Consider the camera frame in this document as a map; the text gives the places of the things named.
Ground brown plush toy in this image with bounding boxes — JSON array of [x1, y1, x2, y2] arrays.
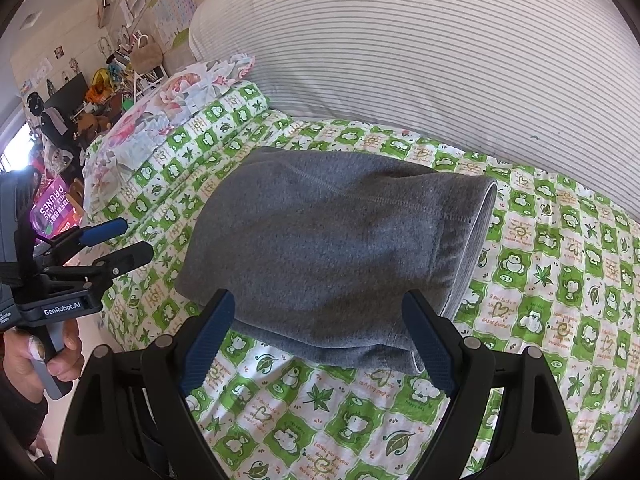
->
[[75, 112, 112, 141]]

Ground orange toy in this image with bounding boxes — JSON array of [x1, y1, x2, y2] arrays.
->
[[86, 71, 116, 104]]

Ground white striped duvet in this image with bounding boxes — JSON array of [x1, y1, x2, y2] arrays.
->
[[189, 0, 640, 216]]

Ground woven handbag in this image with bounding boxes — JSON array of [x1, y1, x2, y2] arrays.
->
[[131, 35, 165, 72]]

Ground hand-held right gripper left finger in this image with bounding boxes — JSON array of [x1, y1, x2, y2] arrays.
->
[[62, 287, 238, 480]]

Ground person's left forearm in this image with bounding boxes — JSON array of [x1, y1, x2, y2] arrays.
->
[[0, 370, 57, 480]]

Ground wall chart poster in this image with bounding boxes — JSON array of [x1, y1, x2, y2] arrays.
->
[[152, 0, 196, 49]]

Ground floral quilt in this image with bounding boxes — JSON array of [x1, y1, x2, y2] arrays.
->
[[82, 51, 257, 211]]

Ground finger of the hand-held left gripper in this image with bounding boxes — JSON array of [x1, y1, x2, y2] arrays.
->
[[32, 217, 129, 262], [44, 241, 155, 287]]

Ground purple printed bag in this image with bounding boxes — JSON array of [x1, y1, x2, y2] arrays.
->
[[31, 177, 84, 239]]

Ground green patterned bedsheet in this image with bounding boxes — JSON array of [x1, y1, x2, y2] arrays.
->
[[82, 80, 640, 480]]

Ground black monitor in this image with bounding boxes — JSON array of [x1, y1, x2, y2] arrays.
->
[[47, 72, 89, 111]]

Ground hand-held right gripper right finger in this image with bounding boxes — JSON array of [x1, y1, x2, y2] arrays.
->
[[401, 289, 581, 480]]

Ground grey pants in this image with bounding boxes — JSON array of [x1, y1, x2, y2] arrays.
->
[[175, 146, 498, 376]]

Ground black office chair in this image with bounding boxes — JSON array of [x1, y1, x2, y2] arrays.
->
[[25, 92, 77, 152]]

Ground person's left hand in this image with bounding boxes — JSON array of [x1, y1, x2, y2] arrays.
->
[[4, 317, 86, 386]]

